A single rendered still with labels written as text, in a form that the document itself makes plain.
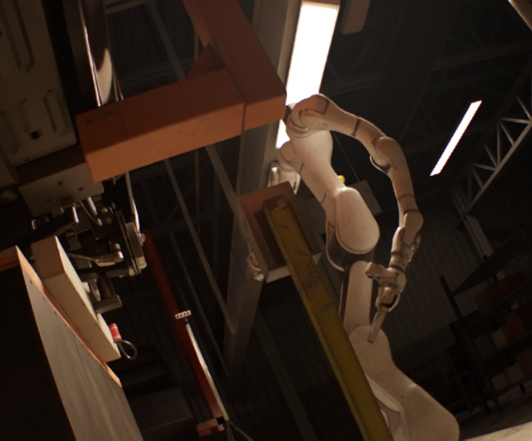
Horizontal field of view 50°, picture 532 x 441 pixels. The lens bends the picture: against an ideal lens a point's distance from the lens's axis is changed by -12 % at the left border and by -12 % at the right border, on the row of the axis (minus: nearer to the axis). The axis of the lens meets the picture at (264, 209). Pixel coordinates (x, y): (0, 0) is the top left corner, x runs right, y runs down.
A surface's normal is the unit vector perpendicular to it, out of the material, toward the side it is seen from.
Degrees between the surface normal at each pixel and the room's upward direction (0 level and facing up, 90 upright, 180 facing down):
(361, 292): 90
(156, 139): 180
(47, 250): 90
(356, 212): 90
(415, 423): 89
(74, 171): 180
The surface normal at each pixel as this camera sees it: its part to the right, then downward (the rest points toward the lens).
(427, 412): 0.12, -0.44
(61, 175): 0.38, 0.85
